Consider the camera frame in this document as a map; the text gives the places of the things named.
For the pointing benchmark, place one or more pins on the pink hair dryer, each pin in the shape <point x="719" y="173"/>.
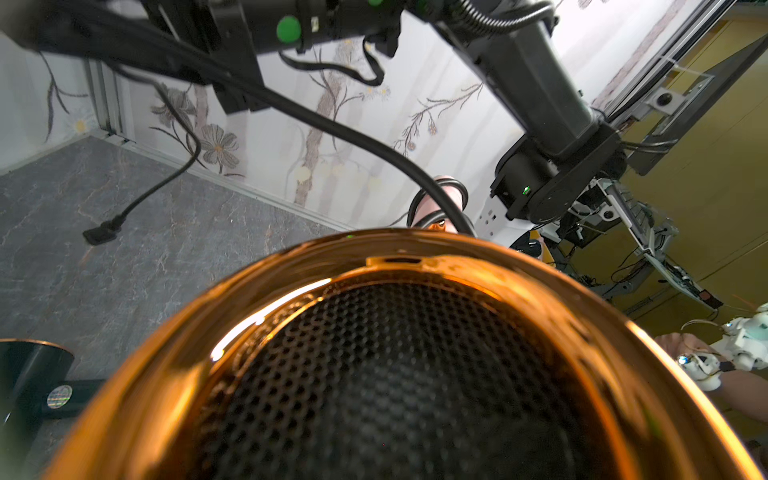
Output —
<point x="400" y="354"/>

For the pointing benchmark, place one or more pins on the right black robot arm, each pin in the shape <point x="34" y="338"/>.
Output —
<point x="430" y="107"/>

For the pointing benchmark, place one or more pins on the dark green hair dryer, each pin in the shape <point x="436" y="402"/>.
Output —
<point x="35" y="388"/>

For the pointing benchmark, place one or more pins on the black monitor on stand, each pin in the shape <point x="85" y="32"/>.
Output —
<point x="676" y="113"/>

